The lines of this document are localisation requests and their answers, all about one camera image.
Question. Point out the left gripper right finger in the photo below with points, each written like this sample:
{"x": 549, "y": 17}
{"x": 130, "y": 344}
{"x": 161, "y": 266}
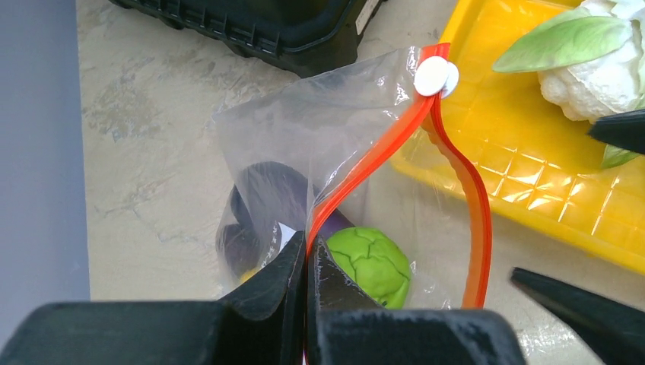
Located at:
{"x": 345, "y": 326}

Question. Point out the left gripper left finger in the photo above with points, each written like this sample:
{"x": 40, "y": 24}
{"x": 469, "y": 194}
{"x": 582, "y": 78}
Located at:
{"x": 259, "y": 322}

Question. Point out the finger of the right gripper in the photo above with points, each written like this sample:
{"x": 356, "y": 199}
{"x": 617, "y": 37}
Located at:
{"x": 613, "y": 331}
{"x": 622, "y": 130}

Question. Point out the green wrinkled guava toy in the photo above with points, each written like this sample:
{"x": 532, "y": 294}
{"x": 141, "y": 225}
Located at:
{"x": 374, "y": 262}

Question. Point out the purple eggplant toy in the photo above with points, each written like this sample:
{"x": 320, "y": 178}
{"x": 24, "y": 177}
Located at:
{"x": 267, "y": 205}

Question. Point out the clear zip top bag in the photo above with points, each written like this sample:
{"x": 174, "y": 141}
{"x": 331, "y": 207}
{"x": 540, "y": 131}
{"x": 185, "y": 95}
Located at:
{"x": 337, "y": 129}

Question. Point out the yellow corn toy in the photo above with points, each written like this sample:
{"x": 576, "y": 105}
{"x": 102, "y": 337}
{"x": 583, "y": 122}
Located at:
{"x": 248, "y": 274}

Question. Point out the white cauliflower toy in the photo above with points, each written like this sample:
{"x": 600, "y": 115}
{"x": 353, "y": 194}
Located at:
{"x": 589, "y": 59}

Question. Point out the black plastic toolbox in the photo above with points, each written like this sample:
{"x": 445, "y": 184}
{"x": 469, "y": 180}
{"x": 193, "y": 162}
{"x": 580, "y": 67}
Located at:
{"x": 304, "y": 37}

